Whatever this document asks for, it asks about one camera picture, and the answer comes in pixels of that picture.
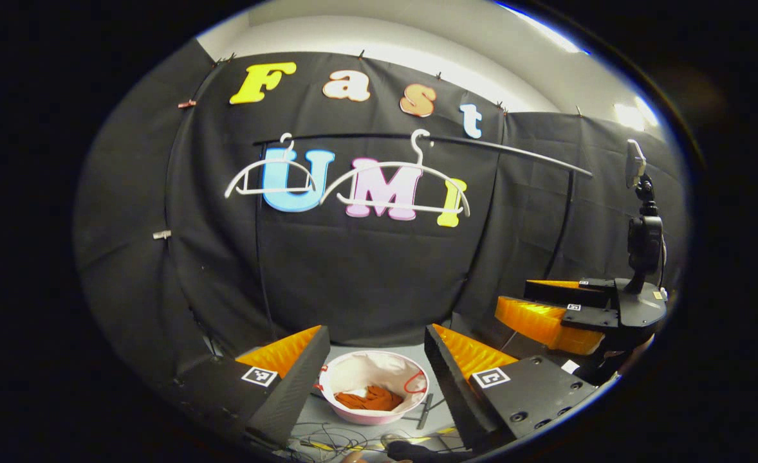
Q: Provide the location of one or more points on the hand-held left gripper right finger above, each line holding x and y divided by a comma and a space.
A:
456, 399

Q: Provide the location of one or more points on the small ceiling light panel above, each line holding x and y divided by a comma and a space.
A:
636, 114

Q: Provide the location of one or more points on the white pink laundry hamper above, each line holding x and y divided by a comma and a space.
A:
353, 373

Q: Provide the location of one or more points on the red cloth clip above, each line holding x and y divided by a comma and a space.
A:
187, 103

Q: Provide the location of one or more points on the white plastic hanger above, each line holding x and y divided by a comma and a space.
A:
276, 162
417, 168

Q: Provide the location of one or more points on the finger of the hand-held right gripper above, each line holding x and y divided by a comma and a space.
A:
588, 317
565, 294

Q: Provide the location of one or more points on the black backdrop cloth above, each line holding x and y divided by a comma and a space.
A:
366, 276

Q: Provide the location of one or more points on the black clothes rack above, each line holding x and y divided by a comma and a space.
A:
514, 152

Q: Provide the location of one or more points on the silver cloth clip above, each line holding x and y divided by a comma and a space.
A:
162, 235

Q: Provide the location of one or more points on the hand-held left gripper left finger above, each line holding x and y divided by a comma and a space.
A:
295, 392

